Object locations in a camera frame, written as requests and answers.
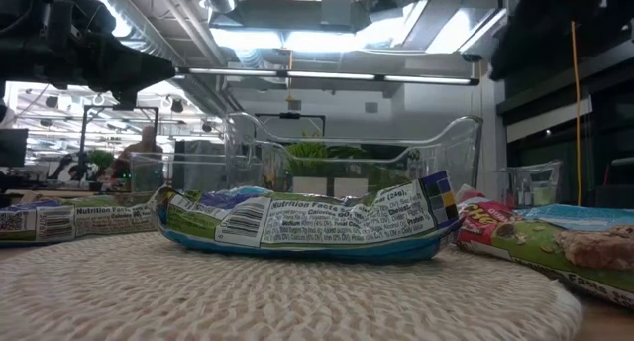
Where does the light blue granola bar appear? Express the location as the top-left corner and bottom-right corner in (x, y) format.
(513, 203), (634, 233)

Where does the black monitor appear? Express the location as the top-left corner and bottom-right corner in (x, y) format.
(0, 127), (30, 169)

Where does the small potted plant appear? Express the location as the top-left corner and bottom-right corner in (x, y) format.
(87, 149), (116, 192)

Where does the red green granola bar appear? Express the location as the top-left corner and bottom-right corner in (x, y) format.
(455, 184), (634, 310)

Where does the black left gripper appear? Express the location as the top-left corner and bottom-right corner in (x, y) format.
(52, 33), (178, 111)

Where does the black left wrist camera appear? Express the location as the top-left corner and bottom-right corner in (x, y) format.
(47, 0), (118, 38)

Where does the yellow cable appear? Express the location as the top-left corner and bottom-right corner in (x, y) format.
(569, 19), (584, 207)

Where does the spiky plant white pot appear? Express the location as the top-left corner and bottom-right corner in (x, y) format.
(283, 138), (332, 197)

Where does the woven round mat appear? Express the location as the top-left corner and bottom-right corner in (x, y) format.
(0, 230), (584, 341)

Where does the black stand frame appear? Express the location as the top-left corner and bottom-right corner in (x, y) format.
(77, 104), (160, 157)

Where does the leafy plant white pot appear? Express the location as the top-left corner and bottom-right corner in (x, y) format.
(329, 145), (397, 198)

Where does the clear plastic bin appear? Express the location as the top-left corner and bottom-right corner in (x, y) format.
(222, 111), (485, 208)
(127, 151), (230, 194)
(498, 159), (565, 211)

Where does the black bar mount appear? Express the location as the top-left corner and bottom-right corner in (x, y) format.
(254, 112), (327, 138)

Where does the LED light bar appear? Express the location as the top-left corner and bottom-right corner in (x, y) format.
(173, 65), (481, 87)

